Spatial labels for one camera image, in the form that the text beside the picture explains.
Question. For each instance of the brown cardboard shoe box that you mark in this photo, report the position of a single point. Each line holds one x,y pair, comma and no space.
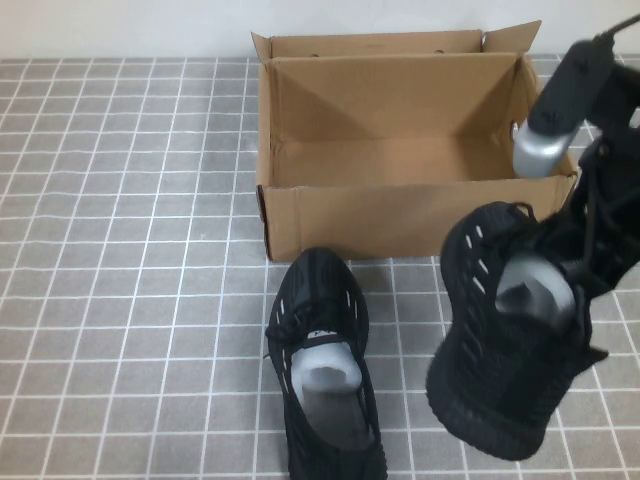
375,220

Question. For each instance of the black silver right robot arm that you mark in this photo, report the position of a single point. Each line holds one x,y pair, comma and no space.
570,90

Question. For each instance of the grey white-grid tablecloth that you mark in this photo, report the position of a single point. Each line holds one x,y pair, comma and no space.
125,250

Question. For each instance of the white foam shoe stuffing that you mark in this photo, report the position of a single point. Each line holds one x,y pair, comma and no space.
540,285
327,357

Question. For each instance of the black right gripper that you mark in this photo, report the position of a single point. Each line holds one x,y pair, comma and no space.
622,95

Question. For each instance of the black knit sneaker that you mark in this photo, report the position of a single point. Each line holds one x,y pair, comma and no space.
320,280
480,360

